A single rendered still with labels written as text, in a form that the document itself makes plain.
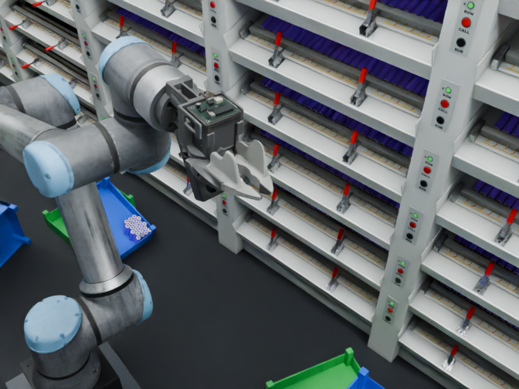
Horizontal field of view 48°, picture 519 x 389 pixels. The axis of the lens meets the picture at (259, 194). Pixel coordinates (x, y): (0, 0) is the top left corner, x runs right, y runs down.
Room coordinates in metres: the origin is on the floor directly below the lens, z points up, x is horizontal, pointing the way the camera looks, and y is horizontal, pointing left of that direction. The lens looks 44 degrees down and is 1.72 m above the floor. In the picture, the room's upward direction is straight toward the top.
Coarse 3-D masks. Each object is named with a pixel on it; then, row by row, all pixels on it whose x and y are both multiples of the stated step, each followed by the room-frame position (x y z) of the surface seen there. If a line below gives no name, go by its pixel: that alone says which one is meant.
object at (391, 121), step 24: (240, 24) 1.51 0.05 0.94; (240, 48) 1.46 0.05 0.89; (264, 72) 1.39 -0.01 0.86; (288, 72) 1.34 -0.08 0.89; (312, 72) 1.32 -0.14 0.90; (336, 72) 1.31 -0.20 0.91; (312, 96) 1.28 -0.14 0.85; (336, 96) 1.23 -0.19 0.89; (384, 96) 1.20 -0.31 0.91; (360, 120) 1.18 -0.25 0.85; (384, 120) 1.13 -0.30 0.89; (408, 120) 1.12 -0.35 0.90; (408, 144) 1.09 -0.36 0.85
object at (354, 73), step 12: (264, 36) 1.47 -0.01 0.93; (288, 48) 1.41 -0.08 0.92; (300, 48) 1.39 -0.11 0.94; (300, 60) 1.36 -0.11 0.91; (312, 60) 1.36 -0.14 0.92; (324, 60) 1.33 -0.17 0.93; (336, 60) 1.32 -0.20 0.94; (348, 72) 1.27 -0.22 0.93; (360, 72) 1.27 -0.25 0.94; (372, 84) 1.23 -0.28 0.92; (384, 84) 1.21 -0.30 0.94; (396, 96) 1.19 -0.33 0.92; (408, 96) 1.16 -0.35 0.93; (420, 96) 1.16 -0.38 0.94; (408, 108) 1.14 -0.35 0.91; (420, 108) 1.14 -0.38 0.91
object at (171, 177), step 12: (168, 168) 1.80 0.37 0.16; (180, 168) 1.76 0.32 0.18; (156, 180) 1.79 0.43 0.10; (168, 180) 1.74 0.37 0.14; (180, 180) 1.73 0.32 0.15; (180, 192) 1.67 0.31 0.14; (192, 192) 1.66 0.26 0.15; (192, 204) 1.64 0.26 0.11; (204, 204) 1.60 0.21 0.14; (216, 216) 1.53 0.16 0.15
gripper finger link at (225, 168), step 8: (216, 160) 0.58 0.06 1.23; (224, 160) 0.57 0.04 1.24; (232, 160) 0.55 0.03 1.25; (216, 168) 0.58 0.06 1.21; (224, 168) 0.57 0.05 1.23; (232, 168) 0.55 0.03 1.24; (224, 176) 0.56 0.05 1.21; (232, 176) 0.55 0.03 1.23; (224, 184) 0.55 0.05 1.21; (232, 184) 0.55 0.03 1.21; (240, 184) 0.55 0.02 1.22; (232, 192) 0.54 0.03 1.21; (240, 192) 0.54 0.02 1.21; (248, 192) 0.54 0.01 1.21; (256, 192) 0.54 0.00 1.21; (256, 200) 0.53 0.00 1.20
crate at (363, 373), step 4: (364, 368) 0.75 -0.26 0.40; (360, 372) 0.74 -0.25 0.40; (364, 372) 0.74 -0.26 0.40; (368, 372) 0.75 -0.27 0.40; (360, 376) 0.74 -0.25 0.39; (364, 376) 0.73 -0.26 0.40; (356, 380) 0.74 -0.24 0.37; (360, 380) 0.74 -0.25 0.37; (364, 380) 0.73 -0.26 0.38; (368, 380) 0.74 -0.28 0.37; (372, 380) 0.74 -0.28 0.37; (352, 384) 0.72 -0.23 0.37; (356, 384) 0.74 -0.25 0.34; (360, 384) 0.74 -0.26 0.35; (364, 384) 0.74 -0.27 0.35; (368, 384) 0.74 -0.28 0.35; (372, 384) 0.73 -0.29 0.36; (376, 384) 0.73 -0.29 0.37; (348, 388) 0.71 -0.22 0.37; (352, 388) 0.73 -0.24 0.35; (356, 388) 0.74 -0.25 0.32; (360, 388) 0.74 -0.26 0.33; (364, 388) 0.74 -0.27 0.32; (368, 388) 0.74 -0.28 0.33; (372, 388) 0.73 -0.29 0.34; (376, 388) 0.72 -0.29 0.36; (380, 388) 0.72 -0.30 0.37; (384, 388) 0.71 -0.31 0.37
